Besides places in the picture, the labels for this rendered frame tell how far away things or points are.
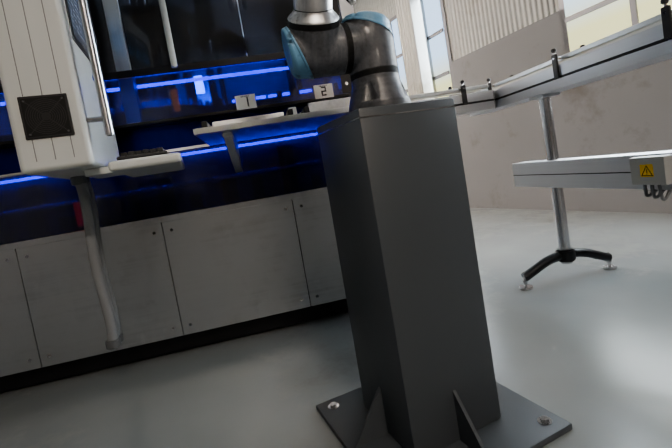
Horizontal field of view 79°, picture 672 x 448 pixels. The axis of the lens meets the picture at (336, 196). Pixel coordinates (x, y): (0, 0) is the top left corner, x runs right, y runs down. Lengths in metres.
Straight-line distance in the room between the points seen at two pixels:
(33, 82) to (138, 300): 0.94
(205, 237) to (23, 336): 0.79
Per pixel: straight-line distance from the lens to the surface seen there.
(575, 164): 1.92
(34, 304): 2.06
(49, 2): 1.46
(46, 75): 1.40
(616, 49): 1.72
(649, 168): 1.63
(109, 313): 1.69
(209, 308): 1.88
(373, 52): 0.99
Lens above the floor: 0.67
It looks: 4 degrees down
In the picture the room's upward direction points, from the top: 10 degrees counter-clockwise
